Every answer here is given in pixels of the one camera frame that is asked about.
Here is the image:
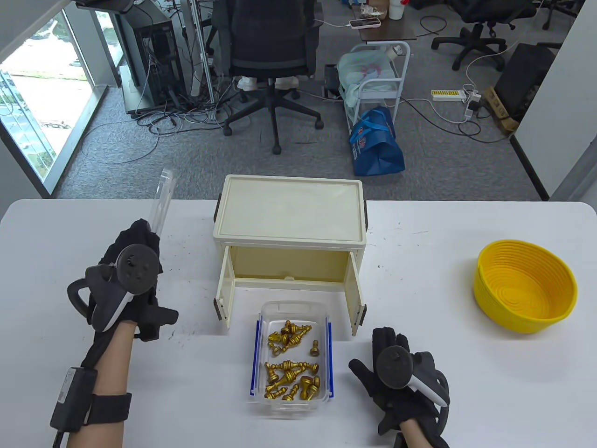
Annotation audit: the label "black mesh office chair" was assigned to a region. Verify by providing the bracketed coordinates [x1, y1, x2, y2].
[205, 0, 325, 155]

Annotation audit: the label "small black device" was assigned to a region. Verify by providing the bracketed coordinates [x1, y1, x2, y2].
[324, 64, 343, 99]

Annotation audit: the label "cream plastic cabinet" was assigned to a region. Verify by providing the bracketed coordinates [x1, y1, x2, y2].
[213, 175, 370, 337]

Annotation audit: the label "person's right hand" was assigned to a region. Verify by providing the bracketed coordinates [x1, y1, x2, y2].
[349, 327, 451, 437]

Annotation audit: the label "clear plastic lid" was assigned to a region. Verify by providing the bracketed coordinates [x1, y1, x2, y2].
[148, 168, 174, 234]

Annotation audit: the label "large glass window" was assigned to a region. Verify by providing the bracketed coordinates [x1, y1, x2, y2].
[0, 9, 101, 185]

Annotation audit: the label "black white left hand controller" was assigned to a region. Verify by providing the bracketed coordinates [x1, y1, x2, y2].
[67, 244, 159, 333]

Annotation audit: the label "black white hand controller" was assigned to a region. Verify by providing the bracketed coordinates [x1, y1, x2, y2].
[376, 346, 451, 437]
[67, 244, 159, 333]

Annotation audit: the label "black left wristband module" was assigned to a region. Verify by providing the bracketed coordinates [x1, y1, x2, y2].
[50, 366, 132, 432]

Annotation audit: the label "person's right forearm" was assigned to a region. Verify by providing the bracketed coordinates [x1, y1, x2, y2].
[400, 419, 432, 448]

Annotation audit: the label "black white right hand controller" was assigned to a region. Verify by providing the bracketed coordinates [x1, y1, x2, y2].
[376, 346, 451, 437]

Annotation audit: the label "clear plastic box blue clips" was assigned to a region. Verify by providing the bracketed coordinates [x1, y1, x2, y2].
[250, 300, 335, 419]

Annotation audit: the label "pale green plastic bag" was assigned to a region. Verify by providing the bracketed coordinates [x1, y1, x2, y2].
[337, 50, 397, 105]

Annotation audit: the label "dark brown side table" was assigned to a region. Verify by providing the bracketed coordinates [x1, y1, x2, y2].
[351, 2, 417, 43]

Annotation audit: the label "blue shopping bag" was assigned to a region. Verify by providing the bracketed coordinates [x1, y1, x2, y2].
[349, 106, 405, 177]

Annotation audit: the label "white desk leg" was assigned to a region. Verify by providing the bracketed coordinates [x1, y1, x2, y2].
[187, 0, 215, 105]

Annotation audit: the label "white rolling cart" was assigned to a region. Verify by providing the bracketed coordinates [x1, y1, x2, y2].
[344, 41, 411, 136]

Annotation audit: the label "yellow ribbed bowl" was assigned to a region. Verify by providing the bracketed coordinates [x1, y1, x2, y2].
[473, 239, 579, 334]

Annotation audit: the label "black box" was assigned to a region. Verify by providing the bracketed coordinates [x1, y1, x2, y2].
[493, 43, 556, 123]

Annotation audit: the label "brown snack bag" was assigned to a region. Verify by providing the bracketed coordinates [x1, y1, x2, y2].
[361, 0, 390, 19]

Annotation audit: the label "brown cardboard box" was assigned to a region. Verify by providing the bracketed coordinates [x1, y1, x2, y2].
[484, 88, 519, 134]

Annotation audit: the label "pile of gold chess pieces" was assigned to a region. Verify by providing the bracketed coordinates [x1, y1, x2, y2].
[264, 320, 322, 403]

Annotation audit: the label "person's left forearm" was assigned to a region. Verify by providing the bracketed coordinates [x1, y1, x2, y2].
[65, 321, 136, 448]

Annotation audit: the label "person's left hand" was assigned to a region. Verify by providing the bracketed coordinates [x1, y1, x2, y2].
[91, 218, 179, 343]

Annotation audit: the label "black computer tower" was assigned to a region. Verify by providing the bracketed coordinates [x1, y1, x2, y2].
[133, 21, 185, 110]

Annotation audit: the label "tangle of black cables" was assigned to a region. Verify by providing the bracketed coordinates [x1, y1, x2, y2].
[79, 70, 234, 164]

